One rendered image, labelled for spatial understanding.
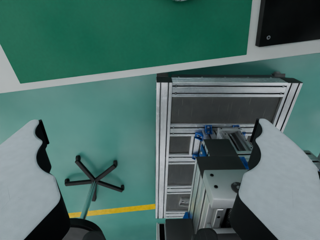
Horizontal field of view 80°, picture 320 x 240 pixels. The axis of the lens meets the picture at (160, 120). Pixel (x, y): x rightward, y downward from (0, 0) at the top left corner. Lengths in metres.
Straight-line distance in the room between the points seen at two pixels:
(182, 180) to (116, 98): 0.80
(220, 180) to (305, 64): 1.27
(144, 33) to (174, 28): 0.07
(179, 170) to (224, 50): 1.11
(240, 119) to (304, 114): 0.64
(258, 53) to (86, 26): 0.44
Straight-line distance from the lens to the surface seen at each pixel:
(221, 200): 0.48
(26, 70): 0.63
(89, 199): 1.72
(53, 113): 1.60
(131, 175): 1.84
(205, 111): 1.24
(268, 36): 0.57
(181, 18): 0.52
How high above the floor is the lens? 1.26
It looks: 60 degrees down
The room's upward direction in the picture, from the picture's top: 176 degrees clockwise
